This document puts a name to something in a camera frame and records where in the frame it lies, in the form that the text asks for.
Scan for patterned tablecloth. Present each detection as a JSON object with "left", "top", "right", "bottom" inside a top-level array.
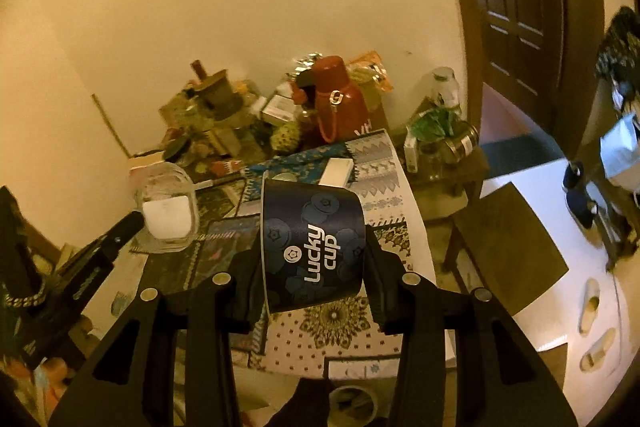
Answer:
[{"left": 130, "top": 129, "right": 437, "bottom": 376}]

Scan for person's left leg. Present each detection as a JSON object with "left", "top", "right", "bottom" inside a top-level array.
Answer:
[{"left": 264, "top": 378, "right": 334, "bottom": 427}]

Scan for orange snack packet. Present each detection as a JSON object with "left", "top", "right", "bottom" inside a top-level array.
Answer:
[{"left": 349, "top": 50, "right": 391, "bottom": 96}]

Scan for white-lidded glass jar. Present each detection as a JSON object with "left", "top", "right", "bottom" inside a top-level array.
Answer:
[{"left": 430, "top": 66, "right": 461, "bottom": 110}]

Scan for red thermos bottle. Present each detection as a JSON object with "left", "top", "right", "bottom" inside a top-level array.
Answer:
[{"left": 295, "top": 55, "right": 377, "bottom": 144}]

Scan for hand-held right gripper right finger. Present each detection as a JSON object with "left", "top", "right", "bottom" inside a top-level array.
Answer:
[{"left": 361, "top": 224, "right": 581, "bottom": 427}]

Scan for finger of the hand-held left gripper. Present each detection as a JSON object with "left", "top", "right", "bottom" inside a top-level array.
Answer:
[{"left": 60, "top": 210, "right": 147, "bottom": 281}]

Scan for glass jar with white powder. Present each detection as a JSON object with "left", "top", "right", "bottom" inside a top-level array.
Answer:
[{"left": 131, "top": 162, "right": 202, "bottom": 255}]

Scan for dark blue paper cup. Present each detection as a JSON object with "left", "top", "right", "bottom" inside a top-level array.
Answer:
[{"left": 260, "top": 172, "right": 369, "bottom": 323}]

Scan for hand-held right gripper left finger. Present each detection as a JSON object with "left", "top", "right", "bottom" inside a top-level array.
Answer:
[{"left": 48, "top": 227, "right": 273, "bottom": 427}]

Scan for studded bracelet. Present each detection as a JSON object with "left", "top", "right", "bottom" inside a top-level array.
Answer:
[{"left": 0, "top": 283, "right": 52, "bottom": 309}]

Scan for white plastic bag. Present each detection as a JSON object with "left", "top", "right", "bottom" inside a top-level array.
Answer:
[{"left": 599, "top": 113, "right": 640, "bottom": 188}]

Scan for dark wooden door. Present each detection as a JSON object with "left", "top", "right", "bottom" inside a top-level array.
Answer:
[{"left": 450, "top": 0, "right": 572, "bottom": 144}]

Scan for white box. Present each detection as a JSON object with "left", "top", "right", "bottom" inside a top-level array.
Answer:
[{"left": 318, "top": 157, "right": 355, "bottom": 189}]

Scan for green leafy bag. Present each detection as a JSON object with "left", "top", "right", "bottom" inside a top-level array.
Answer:
[{"left": 406, "top": 107, "right": 462, "bottom": 144}]

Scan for dark patterned clothing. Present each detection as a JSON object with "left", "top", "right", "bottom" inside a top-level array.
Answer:
[{"left": 594, "top": 5, "right": 640, "bottom": 98}]

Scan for dark blue shoe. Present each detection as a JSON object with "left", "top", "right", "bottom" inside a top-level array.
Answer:
[
  {"left": 563, "top": 160, "right": 587, "bottom": 194},
  {"left": 567, "top": 191, "right": 600, "bottom": 231}
]

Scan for metal-lidded glass jar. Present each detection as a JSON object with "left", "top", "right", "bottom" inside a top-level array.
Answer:
[{"left": 439, "top": 122, "right": 481, "bottom": 158}]

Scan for wooden stool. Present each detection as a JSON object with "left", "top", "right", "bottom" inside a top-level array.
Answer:
[{"left": 442, "top": 181, "right": 570, "bottom": 315}]

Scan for small white bottle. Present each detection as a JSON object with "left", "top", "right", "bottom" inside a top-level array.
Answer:
[{"left": 403, "top": 134, "right": 419, "bottom": 173}]

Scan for wooden stick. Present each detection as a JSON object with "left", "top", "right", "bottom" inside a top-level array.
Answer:
[{"left": 91, "top": 93, "right": 132, "bottom": 158}]

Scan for red packet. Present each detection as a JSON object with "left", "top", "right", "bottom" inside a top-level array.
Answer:
[{"left": 209, "top": 159, "right": 247, "bottom": 176}]

